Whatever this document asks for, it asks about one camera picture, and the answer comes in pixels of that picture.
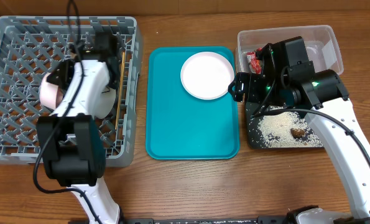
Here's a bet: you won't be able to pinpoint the pink bowl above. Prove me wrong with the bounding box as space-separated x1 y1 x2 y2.
39 73 63 110

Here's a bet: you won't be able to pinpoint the red sauce packet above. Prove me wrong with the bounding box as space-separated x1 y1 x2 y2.
246 52 262 74

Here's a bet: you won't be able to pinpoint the large white plate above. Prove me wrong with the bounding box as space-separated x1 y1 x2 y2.
180 52 234 100

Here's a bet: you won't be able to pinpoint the white rice leftovers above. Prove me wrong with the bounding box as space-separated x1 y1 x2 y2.
249 105 324 148

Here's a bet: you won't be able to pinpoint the wooden chopstick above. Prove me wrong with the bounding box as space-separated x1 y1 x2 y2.
115 51 126 131

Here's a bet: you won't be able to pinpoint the brown food chunk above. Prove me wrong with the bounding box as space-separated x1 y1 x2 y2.
290 128 305 139

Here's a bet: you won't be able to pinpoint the grey green bowl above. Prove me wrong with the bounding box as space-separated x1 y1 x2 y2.
95 87 116 119

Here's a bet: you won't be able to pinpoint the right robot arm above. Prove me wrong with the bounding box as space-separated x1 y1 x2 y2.
228 36 370 223

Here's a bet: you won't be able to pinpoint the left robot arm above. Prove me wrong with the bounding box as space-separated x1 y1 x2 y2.
36 32 123 223

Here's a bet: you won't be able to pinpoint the grey dishwasher rack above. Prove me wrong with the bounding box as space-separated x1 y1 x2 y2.
0 16 143 167

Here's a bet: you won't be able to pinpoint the black plastic tray bin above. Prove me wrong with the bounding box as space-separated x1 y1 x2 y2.
244 101 325 149

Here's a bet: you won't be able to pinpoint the teal serving tray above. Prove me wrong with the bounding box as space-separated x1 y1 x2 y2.
145 46 240 160

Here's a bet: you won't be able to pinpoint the clear plastic bin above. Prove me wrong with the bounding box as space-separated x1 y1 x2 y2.
236 25 344 75

